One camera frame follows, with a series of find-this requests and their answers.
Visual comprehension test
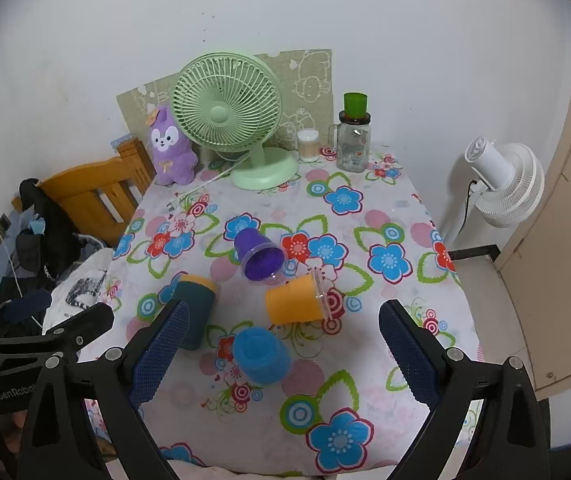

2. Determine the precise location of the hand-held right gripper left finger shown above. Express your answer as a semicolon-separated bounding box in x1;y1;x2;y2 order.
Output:
18;300;191;480

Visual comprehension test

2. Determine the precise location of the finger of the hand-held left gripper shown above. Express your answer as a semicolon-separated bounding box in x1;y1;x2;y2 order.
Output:
0;302;115;362
0;291;52;333

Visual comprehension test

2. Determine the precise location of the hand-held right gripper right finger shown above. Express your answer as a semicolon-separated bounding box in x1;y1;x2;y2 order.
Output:
378;299;553;480

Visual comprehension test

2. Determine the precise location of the dark teal cup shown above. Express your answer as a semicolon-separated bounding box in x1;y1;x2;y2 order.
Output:
173;274;218;351

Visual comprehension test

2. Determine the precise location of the blue cup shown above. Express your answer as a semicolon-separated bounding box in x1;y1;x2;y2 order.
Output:
232;326;292;386

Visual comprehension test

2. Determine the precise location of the orange cup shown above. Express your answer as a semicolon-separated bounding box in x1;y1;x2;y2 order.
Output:
265;270;330;326

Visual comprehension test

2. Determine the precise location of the purple cup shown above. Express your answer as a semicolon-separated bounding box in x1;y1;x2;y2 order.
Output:
234;227;287;283

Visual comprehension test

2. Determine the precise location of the green cup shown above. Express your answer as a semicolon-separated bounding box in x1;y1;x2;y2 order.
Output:
343;92;369;118

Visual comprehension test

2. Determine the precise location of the white printed cloth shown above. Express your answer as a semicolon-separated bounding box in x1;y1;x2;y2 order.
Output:
46;250;116;332

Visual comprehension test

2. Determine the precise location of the pile of dark clothes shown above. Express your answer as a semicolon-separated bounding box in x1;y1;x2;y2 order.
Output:
0;177;107;311

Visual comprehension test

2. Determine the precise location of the black metal bar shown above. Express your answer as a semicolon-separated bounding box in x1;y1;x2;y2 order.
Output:
448;244;499;262

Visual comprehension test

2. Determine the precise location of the floral tablecloth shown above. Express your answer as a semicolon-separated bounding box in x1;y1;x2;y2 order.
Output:
78;147;483;478

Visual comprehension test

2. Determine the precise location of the purple plush toy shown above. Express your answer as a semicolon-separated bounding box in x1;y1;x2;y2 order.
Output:
146;105;199;187

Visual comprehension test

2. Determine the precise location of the white floor fan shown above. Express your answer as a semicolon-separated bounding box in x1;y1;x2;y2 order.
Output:
465;137;546;228

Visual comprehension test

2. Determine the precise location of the beige wooden door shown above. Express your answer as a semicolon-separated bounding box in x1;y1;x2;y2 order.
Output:
495;10;571;401

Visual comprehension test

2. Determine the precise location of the cotton swab container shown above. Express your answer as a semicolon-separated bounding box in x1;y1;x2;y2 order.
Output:
297;129;319;163

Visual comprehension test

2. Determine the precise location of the green desk fan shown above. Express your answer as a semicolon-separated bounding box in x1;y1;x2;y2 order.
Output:
172;51;300;192

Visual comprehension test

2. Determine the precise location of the beige patterned board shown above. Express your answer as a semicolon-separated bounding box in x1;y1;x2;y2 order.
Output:
116;49;333;161

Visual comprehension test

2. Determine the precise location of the white charger cable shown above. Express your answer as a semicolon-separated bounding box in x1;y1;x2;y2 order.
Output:
0;224;46;333

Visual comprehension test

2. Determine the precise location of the black fan cable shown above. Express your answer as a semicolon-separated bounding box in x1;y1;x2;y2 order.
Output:
458;177;481;242

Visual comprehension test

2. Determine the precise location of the white fan cable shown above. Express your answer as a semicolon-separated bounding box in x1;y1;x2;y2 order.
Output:
166;152;251;211

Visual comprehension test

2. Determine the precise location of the glass jar with handle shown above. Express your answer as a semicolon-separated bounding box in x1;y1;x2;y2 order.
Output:
326;110;372;173

